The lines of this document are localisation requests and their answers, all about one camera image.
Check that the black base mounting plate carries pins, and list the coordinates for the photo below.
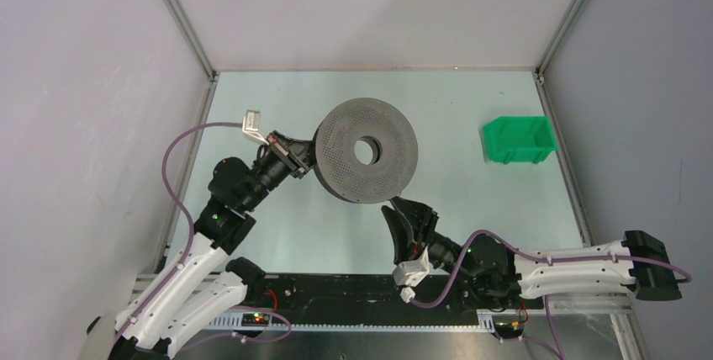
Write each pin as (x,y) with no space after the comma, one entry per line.
(344,297)

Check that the aluminium corner frame post right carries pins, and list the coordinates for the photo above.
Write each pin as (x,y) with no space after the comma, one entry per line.
(572,13)

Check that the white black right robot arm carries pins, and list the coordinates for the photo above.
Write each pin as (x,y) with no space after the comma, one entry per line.
(497,274)

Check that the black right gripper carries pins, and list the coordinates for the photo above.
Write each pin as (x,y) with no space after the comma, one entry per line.
(419,214)

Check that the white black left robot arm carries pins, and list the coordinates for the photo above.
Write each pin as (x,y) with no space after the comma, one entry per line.
(203,281)

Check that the aluminium corner frame post left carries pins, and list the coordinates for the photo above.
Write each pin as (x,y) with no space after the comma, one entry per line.
(188,32)

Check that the dark grey cable spool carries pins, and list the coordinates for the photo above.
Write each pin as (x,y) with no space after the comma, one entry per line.
(366,151)

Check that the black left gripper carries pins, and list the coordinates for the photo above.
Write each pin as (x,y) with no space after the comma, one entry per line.
(278,147)

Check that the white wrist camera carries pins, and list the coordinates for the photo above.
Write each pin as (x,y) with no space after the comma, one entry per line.
(407,275)
(250,128)

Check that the aluminium corner frame post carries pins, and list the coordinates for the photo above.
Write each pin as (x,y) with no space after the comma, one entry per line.
(572,13)
(188,32)

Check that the green plastic bin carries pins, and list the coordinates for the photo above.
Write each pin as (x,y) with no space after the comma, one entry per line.
(528,139)

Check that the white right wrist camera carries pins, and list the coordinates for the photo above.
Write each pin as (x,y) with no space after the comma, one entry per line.
(407,275)

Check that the grey slotted cable duct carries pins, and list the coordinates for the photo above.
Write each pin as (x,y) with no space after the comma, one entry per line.
(427,321)

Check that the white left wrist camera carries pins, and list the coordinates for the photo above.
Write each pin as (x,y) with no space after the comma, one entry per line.
(250,128)

